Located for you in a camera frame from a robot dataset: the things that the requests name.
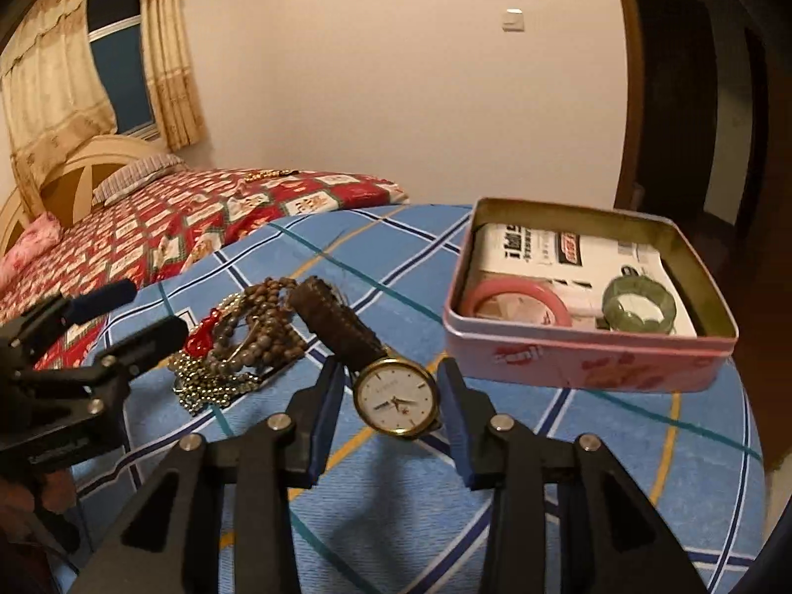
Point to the pink bangle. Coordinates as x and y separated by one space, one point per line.
476 294

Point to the window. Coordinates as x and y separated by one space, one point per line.
124 62

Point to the printed paper leaflet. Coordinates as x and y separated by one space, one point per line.
526 249

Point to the pink tin box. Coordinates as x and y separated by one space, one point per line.
557 371

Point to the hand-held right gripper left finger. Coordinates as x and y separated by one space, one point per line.
323 411

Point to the striped pillow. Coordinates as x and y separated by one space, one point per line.
136 176

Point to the brown wooden door frame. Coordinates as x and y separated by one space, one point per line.
628 105

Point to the beige curtain with valance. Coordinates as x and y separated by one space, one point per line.
49 86

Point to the person's left hand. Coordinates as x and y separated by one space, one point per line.
15 507

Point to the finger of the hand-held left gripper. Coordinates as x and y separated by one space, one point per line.
158 337
102 298

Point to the pink floral pillow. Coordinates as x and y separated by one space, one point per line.
28 244

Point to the green jade bangle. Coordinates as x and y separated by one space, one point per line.
612 310

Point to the red printed bed sheet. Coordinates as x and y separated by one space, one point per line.
185 210

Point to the small gold ornament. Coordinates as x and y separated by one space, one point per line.
269 174

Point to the cream wooden headboard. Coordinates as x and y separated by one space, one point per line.
68 176

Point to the blue plaid blanket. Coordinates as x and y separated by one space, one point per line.
402 507

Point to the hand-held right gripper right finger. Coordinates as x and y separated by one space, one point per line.
458 430

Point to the white light switch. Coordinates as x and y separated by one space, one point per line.
513 20

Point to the beige patterned curtain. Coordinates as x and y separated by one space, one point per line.
170 55

